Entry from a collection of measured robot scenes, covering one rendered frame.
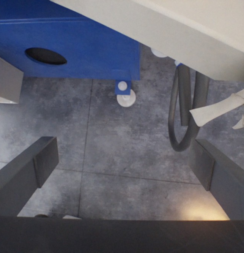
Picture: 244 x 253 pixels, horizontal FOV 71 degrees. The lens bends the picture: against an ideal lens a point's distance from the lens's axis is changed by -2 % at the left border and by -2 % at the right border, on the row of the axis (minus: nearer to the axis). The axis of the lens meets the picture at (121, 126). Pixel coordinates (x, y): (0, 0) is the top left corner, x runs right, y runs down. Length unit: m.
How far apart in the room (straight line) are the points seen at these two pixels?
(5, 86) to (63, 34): 0.39
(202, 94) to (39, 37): 0.49
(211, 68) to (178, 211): 0.87
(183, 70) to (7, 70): 0.70
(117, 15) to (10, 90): 0.73
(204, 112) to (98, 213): 0.88
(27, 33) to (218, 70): 0.54
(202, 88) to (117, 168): 0.72
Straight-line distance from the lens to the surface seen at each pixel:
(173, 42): 0.17
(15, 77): 0.91
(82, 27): 0.53
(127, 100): 0.94
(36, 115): 1.12
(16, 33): 0.64
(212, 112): 0.19
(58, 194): 1.06
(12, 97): 0.89
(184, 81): 0.36
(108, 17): 0.20
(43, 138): 0.17
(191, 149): 0.17
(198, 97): 0.31
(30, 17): 0.57
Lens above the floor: 0.93
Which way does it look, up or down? 80 degrees down
